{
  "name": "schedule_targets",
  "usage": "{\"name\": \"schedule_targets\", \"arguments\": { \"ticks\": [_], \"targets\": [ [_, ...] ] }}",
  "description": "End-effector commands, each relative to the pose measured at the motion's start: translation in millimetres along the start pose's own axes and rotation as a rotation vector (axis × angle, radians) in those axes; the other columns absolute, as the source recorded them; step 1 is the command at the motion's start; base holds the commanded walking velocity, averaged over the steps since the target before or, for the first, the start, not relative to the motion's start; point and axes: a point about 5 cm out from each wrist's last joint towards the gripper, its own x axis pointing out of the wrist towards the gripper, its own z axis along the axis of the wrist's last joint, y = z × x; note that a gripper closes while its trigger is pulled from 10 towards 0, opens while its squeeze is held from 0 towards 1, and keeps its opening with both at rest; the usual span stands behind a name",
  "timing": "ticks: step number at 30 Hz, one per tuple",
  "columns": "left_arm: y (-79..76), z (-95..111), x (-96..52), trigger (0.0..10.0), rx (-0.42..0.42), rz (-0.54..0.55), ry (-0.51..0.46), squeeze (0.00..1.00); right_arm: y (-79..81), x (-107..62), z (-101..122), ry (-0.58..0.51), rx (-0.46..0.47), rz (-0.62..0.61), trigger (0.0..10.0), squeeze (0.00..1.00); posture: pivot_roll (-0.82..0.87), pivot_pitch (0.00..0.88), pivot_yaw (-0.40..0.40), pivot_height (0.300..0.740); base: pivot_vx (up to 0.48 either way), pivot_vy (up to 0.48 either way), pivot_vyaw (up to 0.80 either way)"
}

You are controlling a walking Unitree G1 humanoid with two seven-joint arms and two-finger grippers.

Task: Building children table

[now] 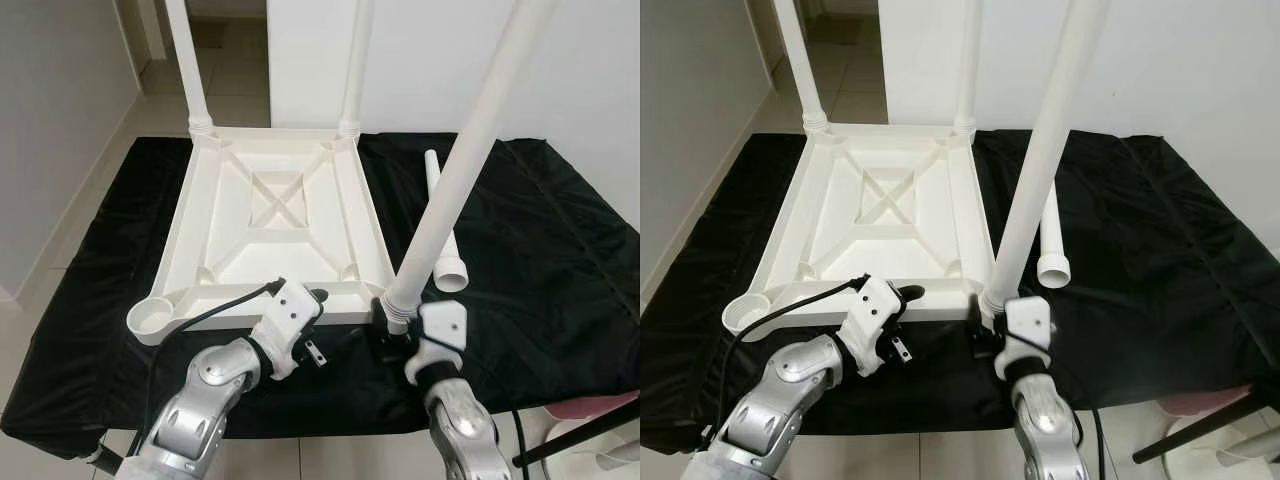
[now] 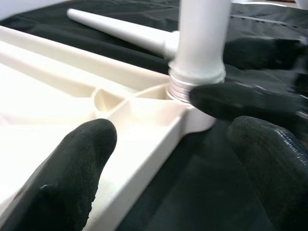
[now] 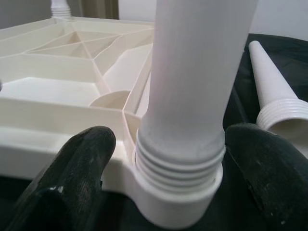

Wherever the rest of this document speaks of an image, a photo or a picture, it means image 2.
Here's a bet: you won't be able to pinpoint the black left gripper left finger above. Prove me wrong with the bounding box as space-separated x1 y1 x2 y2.
0 118 118 231

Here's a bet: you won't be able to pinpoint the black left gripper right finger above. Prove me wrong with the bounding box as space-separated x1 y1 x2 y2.
227 115 308 231

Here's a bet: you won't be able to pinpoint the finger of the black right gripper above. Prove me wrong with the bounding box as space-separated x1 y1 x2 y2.
222 38 308 71
189 83 305 121

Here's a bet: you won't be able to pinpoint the white plastic table leg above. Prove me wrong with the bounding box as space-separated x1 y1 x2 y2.
167 0 231 105
66 8 180 58

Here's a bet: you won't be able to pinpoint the white plastic table top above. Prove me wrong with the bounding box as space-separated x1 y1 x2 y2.
0 25 216 231

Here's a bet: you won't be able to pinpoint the black table cloth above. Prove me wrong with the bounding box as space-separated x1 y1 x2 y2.
0 0 308 231

